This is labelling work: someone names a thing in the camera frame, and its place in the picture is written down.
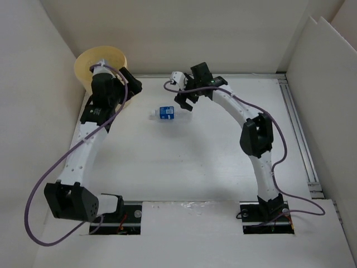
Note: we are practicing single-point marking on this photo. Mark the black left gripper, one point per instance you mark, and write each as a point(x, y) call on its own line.
point(134, 85)

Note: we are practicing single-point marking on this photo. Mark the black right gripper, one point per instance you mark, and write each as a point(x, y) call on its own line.
point(181, 99)

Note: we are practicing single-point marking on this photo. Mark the horizontal blue label bottle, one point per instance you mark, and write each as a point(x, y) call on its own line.
point(170, 114)

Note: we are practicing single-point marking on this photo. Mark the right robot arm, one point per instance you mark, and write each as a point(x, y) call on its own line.
point(256, 137)

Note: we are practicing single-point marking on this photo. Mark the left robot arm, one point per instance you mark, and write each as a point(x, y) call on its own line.
point(69, 197)

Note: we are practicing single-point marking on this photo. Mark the yellow plastic bin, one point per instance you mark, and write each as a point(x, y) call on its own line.
point(115, 61)

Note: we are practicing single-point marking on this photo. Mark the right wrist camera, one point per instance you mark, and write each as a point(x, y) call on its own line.
point(178, 78)

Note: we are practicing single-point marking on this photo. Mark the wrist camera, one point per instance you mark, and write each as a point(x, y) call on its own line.
point(178, 78)
point(99, 68)

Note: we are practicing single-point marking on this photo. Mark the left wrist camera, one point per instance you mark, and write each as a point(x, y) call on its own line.
point(99, 68)

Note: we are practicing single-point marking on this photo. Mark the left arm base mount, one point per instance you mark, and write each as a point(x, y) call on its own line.
point(129, 223)

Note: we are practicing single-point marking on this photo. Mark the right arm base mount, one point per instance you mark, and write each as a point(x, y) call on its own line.
point(265, 217)

